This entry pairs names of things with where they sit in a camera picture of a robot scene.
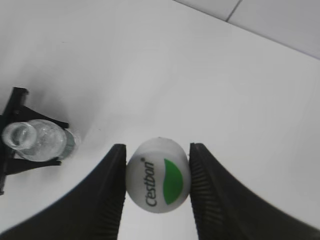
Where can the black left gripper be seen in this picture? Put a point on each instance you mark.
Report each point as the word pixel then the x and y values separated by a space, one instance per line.
pixel 15 111

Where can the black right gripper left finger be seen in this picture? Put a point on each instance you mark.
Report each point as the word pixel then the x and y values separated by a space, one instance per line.
pixel 90 211

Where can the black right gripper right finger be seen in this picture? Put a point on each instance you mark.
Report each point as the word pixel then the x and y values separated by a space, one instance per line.
pixel 225 209

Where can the clear Cestbon water bottle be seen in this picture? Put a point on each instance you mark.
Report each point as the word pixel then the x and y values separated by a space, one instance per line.
pixel 42 140

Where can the white green bottle cap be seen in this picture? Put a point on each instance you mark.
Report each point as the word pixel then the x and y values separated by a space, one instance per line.
pixel 158 177

